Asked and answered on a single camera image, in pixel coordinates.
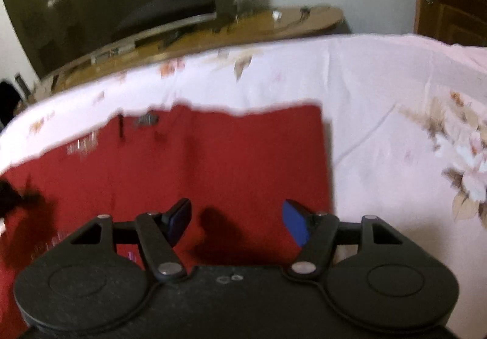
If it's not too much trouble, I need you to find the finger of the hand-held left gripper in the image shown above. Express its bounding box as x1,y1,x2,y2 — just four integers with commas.
0,179,43,218

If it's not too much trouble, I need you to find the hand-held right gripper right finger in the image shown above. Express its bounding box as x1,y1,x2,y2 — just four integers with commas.
282,199,404,282

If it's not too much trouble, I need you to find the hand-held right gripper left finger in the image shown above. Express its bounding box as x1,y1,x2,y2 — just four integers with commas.
70,198,192,282

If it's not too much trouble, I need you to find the red garment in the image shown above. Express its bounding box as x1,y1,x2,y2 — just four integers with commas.
0,103,335,336

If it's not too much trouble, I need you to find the black chair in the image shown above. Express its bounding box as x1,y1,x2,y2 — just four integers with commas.
0,80,22,127

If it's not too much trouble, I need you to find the floral white bedsheet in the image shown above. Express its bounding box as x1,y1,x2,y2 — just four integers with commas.
0,33,487,339

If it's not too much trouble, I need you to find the wooden television stand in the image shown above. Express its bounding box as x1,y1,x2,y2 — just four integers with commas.
15,6,343,115

